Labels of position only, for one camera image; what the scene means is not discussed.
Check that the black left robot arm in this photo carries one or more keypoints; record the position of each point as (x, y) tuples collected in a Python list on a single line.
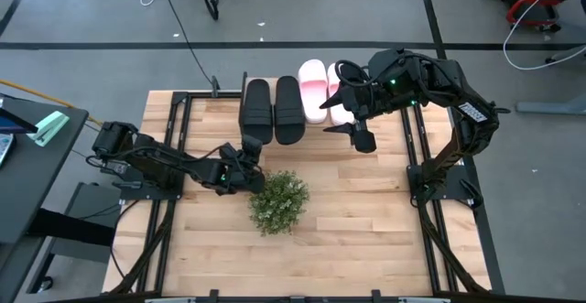
[(155, 161)]

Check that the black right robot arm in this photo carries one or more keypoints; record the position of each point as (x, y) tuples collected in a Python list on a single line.
[(476, 111)]

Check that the open laptop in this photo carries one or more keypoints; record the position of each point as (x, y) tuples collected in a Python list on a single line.
[(14, 122)]

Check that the grey chair base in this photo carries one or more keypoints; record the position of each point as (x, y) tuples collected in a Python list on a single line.
[(549, 107)]

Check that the pink rubber slide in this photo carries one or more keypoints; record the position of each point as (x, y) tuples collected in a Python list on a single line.
[(312, 97), (341, 116)]

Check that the black tripod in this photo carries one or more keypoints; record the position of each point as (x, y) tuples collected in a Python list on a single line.
[(210, 3)]

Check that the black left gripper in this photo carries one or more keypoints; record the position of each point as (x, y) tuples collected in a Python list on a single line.
[(233, 172)]

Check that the black table clamp bracket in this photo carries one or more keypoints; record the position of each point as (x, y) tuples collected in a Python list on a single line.
[(376, 295), (213, 295)]

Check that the silver metal bracket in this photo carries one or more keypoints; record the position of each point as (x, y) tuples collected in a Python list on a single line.
[(423, 300), (169, 300)]

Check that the black rubber slide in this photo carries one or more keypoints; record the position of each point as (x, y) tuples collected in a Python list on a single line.
[(289, 115), (257, 115)]

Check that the mint green stapler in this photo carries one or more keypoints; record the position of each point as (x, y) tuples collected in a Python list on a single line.
[(48, 126)]

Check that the black desk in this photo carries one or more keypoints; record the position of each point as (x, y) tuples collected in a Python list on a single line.
[(27, 179)]

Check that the green plant in black pot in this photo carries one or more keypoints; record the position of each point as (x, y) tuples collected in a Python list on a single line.
[(279, 202)]

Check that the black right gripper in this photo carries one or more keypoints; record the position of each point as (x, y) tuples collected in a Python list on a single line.
[(366, 104)]

